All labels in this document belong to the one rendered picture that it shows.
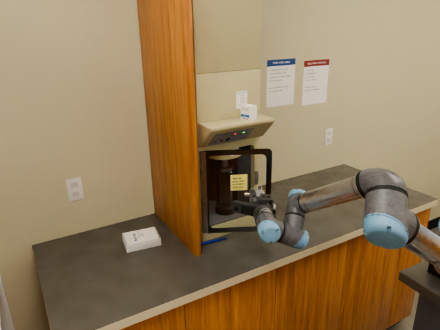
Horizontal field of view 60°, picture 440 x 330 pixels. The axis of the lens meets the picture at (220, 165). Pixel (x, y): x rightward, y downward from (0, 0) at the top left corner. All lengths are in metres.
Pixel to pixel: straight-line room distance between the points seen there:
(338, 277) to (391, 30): 1.75
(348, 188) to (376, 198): 0.15
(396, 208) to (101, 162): 1.36
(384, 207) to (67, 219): 1.46
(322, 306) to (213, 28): 1.45
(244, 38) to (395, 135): 1.93
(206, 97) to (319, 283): 1.07
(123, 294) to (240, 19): 1.18
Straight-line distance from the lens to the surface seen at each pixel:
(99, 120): 1.92
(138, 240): 1.82
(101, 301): 1.57
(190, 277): 1.62
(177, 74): 1.54
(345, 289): 2.23
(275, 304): 1.91
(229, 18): 1.64
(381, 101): 3.08
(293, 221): 1.44
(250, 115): 1.64
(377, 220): 1.15
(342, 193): 1.32
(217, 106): 1.65
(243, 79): 1.70
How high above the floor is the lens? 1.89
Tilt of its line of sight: 20 degrees down
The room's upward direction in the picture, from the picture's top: 1 degrees counter-clockwise
